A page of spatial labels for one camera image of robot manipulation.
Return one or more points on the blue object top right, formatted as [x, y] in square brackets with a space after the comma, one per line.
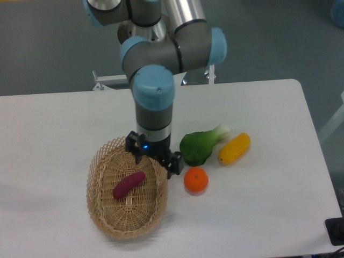
[337, 12]

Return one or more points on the green bok choy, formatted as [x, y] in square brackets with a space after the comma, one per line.
[197, 147]

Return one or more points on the white frame at right edge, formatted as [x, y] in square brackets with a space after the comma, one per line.
[333, 123]

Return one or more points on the woven wicker basket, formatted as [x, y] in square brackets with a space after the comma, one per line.
[141, 209]

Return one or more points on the black device at table edge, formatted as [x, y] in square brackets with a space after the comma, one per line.
[334, 228]

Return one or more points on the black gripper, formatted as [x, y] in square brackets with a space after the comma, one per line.
[139, 146]

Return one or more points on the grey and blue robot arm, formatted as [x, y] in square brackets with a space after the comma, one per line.
[159, 39]

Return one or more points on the purple sweet potato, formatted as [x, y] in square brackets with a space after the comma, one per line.
[127, 184]

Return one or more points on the orange tangerine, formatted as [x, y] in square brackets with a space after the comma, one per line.
[196, 180]

